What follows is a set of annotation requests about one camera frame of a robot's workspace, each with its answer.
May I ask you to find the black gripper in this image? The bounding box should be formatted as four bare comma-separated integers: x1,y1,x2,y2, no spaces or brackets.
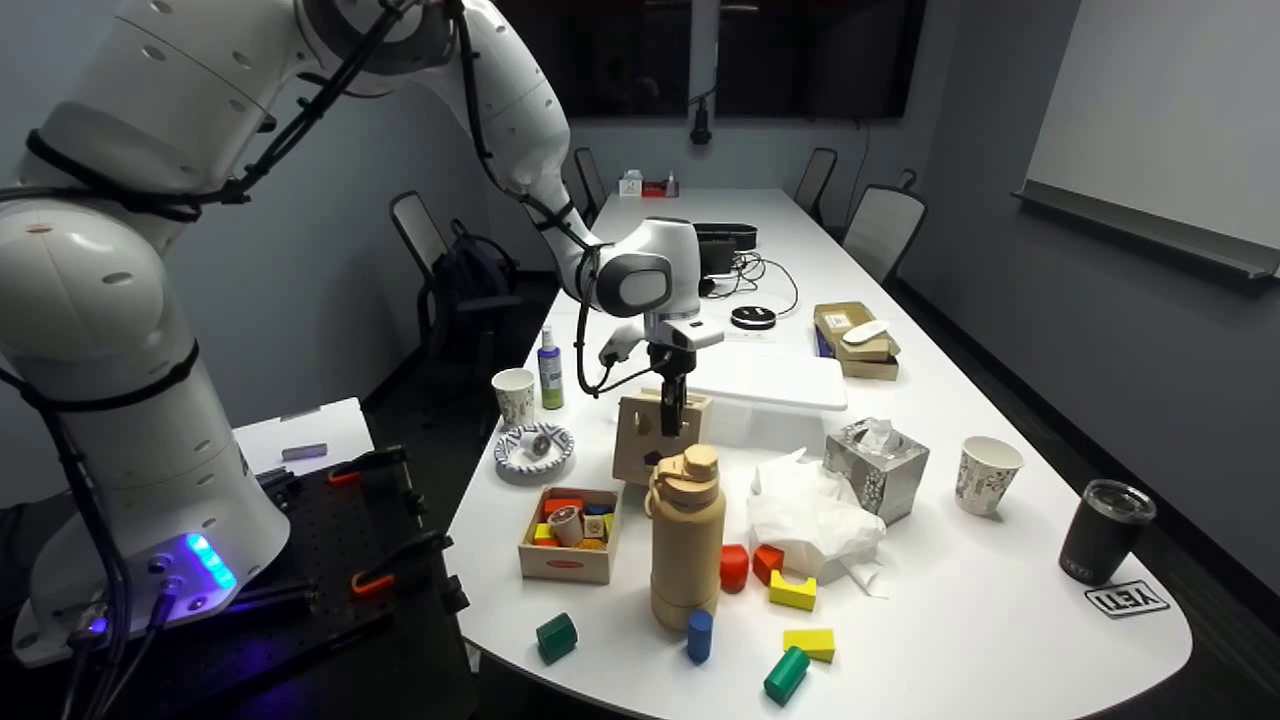
638,317,730,441

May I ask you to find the clear plastic lidded box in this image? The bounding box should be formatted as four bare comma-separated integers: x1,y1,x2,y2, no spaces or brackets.
689,385,851,460

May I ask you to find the flat cardboard box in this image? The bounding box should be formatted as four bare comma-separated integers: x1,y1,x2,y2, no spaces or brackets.
811,298,905,385

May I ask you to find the grey patterned tissue box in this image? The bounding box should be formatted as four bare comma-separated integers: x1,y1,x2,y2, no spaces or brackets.
821,413,935,529

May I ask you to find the blue capped spray bottle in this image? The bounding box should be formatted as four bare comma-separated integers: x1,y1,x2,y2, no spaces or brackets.
533,323,568,417

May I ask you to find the tan insulated water bottle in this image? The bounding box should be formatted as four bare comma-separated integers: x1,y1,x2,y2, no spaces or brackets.
638,441,730,635

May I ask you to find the blue patterned paper plate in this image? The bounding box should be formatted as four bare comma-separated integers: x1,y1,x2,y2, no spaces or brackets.
489,419,581,489

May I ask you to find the printed white paper cup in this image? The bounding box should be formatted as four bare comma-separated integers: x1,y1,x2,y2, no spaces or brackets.
489,366,539,433
952,433,1027,525

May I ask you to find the crumpled white tissue paper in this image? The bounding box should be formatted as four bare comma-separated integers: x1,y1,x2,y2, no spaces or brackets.
742,449,893,589

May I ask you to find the red wooden block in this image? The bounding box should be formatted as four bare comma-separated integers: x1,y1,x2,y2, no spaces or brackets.
715,540,755,601
746,540,787,589

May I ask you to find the wooden toy tray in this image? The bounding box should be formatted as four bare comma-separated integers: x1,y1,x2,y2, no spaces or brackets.
516,486,628,589

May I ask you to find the white oval object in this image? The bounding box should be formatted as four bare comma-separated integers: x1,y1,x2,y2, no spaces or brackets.
839,313,896,351

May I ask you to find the yellow wooden block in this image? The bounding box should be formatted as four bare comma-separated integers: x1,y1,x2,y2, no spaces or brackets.
778,623,839,667
765,569,825,618

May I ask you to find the dark conference chair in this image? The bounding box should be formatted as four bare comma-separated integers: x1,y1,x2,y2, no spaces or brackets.
568,144,613,225
385,190,529,368

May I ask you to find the blue wooden block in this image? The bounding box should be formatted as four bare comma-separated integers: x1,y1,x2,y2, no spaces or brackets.
680,605,715,667

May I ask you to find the beige conference chair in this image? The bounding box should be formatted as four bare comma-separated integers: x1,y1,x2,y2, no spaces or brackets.
793,144,843,220
839,181,932,290

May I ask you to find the short green wooden block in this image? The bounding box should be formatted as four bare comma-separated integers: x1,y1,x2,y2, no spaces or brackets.
533,609,585,667

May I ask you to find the black hanging microphone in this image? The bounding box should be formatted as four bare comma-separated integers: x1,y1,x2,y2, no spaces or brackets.
684,83,715,148

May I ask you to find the long green wooden block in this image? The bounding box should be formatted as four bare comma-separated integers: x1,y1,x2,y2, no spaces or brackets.
758,644,817,712

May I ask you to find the black orange clamp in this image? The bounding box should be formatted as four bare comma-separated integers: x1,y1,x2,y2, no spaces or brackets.
343,564,405,605
321,457,373,497

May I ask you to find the white sheet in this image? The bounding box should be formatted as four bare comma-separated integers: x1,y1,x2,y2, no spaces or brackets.
229,394,381,486

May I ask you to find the black robot cart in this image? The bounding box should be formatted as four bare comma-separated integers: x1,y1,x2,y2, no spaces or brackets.
249,446,478,720

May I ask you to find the black tumbler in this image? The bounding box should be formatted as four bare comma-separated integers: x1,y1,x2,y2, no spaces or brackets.
1054,477,1159,589

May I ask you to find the YETI sticker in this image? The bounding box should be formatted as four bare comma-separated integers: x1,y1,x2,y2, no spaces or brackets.
1079,578,1175,623

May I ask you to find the wrist mounted camera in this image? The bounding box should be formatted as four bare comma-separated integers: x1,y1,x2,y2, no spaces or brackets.
595,320,648,375

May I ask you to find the black puck cable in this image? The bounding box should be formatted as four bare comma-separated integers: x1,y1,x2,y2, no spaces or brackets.
724,249,802,320

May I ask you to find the dark wall window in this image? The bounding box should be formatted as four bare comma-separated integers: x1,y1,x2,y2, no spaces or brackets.
495,0,932,125

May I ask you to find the wall whiteboard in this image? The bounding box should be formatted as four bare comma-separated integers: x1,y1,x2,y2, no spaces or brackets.
1015,0,1280,285

